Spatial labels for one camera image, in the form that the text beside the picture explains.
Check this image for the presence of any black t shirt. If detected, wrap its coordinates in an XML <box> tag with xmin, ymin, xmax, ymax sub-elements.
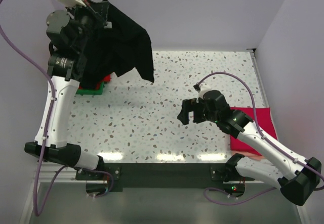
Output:
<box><xmin>80</xmin><ymin>0</ymin><xmax>154</xmax><ymax>89</ymax></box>

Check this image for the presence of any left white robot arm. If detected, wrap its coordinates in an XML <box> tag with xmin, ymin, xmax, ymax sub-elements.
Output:
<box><xmin>24</xmin><ymin>6</ymin><xmax>105</xmax><ymax>170</ymax></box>

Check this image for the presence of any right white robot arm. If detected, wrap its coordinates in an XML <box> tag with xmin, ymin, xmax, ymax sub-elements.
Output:
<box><xmin>177</xmin><ymin>90</ymin><xmax>321</xmax><ymax>206</ymax></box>

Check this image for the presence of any folded magenta t shirt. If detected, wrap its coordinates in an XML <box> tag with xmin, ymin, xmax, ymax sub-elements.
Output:
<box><xmin>230</xmin><ymin>107</ymin><xmax>277</xmax><ymax>155</ymax></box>

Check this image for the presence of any green plastic tray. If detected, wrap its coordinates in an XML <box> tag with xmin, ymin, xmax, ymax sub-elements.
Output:
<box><xmin>76</xmin><ymin>81</ymin><xmax>105</xmax><ymax>95</ymax></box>

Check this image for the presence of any red t shirt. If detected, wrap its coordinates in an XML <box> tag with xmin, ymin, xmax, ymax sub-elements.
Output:
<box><xmin>98</xmin><ymin>74</ymin><xmax>111</xmax><ymax>83</ymax></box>

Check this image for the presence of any folded pink t shirt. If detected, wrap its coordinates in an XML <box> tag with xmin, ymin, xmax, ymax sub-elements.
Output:
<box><xmin>241</xmin><ymin>152</ymin><xmax>265</xmax><ymax>161</ymax></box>

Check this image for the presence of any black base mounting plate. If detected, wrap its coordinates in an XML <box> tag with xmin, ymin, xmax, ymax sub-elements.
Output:
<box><xmin>75</xmin><ymin>163</ymin><xmax>243</xmax><ymax>193</ymax></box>

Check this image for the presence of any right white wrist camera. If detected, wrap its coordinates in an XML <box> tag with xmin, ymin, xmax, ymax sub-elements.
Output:
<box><xmin>193</xmin><ymin>82</ymin><xmax>212</xmax><ymax>101</ymax></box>

